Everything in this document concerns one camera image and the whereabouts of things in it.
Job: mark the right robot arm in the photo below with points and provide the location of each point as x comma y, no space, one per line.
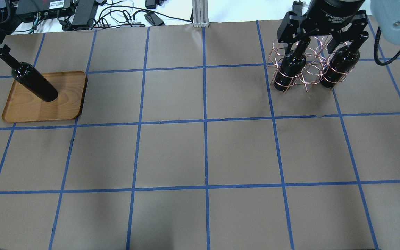
386,13

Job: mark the aluminium frame post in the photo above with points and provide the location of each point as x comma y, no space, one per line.
200,13

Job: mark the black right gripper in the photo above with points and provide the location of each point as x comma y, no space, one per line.
329,15

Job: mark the black power adapter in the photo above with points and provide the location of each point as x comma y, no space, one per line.
297,7

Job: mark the copper wire bottle basket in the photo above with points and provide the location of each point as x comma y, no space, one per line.
309,69

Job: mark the dark wine bottle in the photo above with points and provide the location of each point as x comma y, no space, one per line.
291,66
29,77
343,61

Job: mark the wooden tray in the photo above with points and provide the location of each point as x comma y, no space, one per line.
23,106

